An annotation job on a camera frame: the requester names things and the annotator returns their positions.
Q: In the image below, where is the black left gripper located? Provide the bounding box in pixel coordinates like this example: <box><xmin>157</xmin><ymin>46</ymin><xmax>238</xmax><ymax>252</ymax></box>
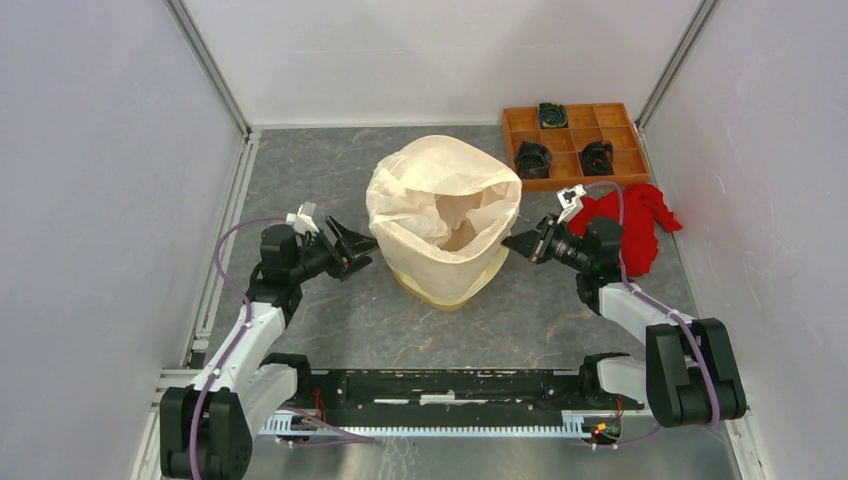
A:
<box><xmin>289</xmin><ymin>215</ymin><xmax>384</xmax><ymax>284</ymax></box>

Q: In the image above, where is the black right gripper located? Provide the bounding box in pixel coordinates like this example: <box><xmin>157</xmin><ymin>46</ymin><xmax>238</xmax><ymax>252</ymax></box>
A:
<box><xmin>500</xmin><ymin>214</ymin><xmax>591</xmax><ymax>272</ymax></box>

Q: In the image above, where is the yellow mesh trash bin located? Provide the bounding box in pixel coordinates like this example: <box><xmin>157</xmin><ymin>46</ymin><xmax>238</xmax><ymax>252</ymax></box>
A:
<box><xmin>392</xmin><ymin>246</ymin><xmax>509</xmax><ymax>312</ymax></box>

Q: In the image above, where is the cream translucent plastic trash bag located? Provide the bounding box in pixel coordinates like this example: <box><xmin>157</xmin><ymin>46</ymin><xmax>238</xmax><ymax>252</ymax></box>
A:
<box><xmin>365</xmin><ymin>135</ymin><xmax>522</xmax><ymax>300</ymax></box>

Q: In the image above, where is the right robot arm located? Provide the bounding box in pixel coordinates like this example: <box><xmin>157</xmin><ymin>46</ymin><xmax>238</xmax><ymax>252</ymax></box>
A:
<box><xmin>502</xmin><ymin>215</ymin><xmax>748</xmax><ymax>428</ymax></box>

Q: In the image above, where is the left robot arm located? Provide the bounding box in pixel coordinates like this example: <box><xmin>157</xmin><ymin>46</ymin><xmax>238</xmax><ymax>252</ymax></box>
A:
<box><xmin>159</xmin><ymin>210</ymin><xmax>378</xmax><ymax>479</ymax></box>

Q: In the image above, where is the dark rolled item left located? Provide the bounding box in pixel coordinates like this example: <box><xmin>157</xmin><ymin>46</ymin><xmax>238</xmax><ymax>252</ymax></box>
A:
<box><xmin>514</xmin><ymin>141</ymin><xmax>553</xmax><ymax>180</ymax></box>

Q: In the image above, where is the dark rolled item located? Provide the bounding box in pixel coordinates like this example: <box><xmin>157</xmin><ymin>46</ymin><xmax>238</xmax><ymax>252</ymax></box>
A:
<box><xmin>537</xmin><ymin>102</ymin><xmax>569</xmax><ymax>130</ymax></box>
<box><xmin>579</xmin><ymin>140</ymin><xmax>614</xmax><ymax>176</ymax></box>
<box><xmin>514</xmin><ymin>141</ymin><xmax>553</xmax><ymax>180</ymax></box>

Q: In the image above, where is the dark rolled item right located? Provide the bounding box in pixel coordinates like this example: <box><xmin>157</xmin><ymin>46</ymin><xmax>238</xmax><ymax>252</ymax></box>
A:
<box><xmin>579</xmin><ymin>140</ymin><xmax>614</xmax><ymax>176</ymax></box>

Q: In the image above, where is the red cloth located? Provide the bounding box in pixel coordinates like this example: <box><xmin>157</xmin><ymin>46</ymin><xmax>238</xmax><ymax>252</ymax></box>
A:
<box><xmin>568</xmin><ymin>184</ymin><xmax>683</xmax><ymax>277</ymax></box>

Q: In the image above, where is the dark rolled item top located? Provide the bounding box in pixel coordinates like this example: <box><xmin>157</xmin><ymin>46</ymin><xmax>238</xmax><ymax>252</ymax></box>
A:
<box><xmin>537</xmin><ymin>102</ymin><xmax>569</xmax><ymax>130</ymax></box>

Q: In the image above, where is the wooden compartment tray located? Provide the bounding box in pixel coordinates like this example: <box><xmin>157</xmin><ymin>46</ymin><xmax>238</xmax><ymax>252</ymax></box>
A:
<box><xmin>501</xmin><ymin>103</ymin><xmax>651</xmax><ymax>193</ymax></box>

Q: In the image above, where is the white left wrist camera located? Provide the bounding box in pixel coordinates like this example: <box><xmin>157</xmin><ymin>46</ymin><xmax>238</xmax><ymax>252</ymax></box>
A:
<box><xmin>285</xmin><ymin>201</ymin><xmax>320</xmax><ymax>235</ymax></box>

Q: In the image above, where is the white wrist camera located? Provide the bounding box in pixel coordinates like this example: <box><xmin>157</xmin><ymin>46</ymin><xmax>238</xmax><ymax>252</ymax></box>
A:
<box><xmin>556</xmin><ymin>184</ymin><xmax>587</xmax><ymax>224</ymax></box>
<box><xmin>285</xmin><ymin>201</ymin><xmax>320</xmax><ymax>235</ymax></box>

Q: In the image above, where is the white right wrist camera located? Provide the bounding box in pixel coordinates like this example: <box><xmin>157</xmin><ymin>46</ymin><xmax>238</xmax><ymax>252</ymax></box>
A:
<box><xmin>556</xmin><ymin>184</ymin><xmax>587</xmax><ymax>224</ymax></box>

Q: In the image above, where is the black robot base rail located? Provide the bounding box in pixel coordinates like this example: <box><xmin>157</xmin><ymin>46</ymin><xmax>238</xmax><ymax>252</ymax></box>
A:
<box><xmin>288</xmin><ymin>355</ymin><xmax>647</xmax><ymax>427</ymax></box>

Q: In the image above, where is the white toothed cable rail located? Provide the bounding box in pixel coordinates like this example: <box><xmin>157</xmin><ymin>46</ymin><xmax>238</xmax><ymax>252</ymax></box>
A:
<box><xmin>259</xmin><ymin>411</ymin><xmax>620</xmax><ymax>440</ymax></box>

